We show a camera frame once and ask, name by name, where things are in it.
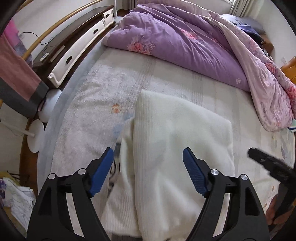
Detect white sweater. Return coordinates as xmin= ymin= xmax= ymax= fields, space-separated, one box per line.
xmin=101 ymin=90 xmax=235 ymax=240

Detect white striped clothes pile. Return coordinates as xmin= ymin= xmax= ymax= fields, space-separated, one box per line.
xmin=1 ymin=177 xmax=36 ymax=231

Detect right hand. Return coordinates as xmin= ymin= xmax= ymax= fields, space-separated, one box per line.
xmin=265 ymin=195 xmax=293 ymax=226

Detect teal blue pillow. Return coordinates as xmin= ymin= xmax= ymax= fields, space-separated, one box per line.
xmin=287 ymin=119 xmax=296 ymax=133

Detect checkered grey white garment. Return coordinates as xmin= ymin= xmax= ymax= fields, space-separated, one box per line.
xmin=108 ymin=142 xmax=121 ymax=195

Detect white standing fan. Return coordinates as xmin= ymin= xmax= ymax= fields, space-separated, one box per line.
xmin=1 ymin=88 xmax=62 ymax=153

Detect wooden bed headboard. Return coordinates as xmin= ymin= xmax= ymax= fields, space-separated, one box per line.
xmin=280 ymin=56 xmax=296 ymax=84

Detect white floral bed blanket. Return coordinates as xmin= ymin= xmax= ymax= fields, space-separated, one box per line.
xmin=37 ymin=48 xmax=295 ymax=220

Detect pink grey hanging towel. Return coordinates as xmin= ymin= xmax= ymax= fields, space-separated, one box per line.
xmin=1 ymin=20 xmax=49 ymax=118

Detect grey pillow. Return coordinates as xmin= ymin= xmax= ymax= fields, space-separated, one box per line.
xmin=221 ymin=14 xmax=265 ymax=35

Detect dark wood white tv cabinet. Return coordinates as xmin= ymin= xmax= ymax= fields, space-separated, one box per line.
xmin=33 ymin=5 xmax=115 ymax=88

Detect wooden ballet barre rails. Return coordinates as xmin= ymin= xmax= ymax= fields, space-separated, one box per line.
xmin=22 ymin=0 xmax=102 ymax=60

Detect right beige curtain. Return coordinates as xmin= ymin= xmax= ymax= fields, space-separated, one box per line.
xmin=229 ymin=0 xmax=264 ymax=18

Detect purple pink floral duvet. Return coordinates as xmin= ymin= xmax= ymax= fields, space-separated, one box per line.
xmin=103 ymin=1 xmax=295 ymax=132

